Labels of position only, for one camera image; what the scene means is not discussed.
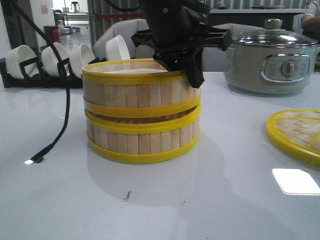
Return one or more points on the red box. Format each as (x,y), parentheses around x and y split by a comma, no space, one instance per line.
(52,33)

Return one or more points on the white bowl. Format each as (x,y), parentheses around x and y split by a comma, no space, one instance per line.
(14,57)
(50,61)
(79,57)
(116,49)

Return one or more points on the seated person in white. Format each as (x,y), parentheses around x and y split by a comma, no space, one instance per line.
(311,15)

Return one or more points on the upper steamer liner cloth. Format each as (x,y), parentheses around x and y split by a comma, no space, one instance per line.
(137,71)

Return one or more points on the white bowl far left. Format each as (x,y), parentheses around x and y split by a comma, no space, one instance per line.
(14,57)

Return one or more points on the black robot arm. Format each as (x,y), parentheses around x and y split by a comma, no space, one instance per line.
(174,62)

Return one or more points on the glass pot lid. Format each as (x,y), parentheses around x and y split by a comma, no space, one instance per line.
(272,35)

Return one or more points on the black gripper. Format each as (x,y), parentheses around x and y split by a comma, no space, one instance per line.
(181,29)

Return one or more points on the grey-green electric cooking pot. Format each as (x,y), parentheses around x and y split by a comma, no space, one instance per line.
(270,70)

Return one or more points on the yellow bamboo steamer lid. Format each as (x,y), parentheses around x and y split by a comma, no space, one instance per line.
(296,132)

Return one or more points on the right grey armchair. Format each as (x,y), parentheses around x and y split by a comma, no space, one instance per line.
(214,59)

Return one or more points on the white bowl rightmost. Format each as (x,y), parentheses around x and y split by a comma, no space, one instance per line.
(116,49)

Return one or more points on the black bowl rack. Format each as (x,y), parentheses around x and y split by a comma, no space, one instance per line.
(41,79)

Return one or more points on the dark sideboard counter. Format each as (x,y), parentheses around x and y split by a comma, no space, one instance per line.
(253,17)

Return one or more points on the bamboo steamer drawer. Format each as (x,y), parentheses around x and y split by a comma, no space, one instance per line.
(136,95)
(144,140)

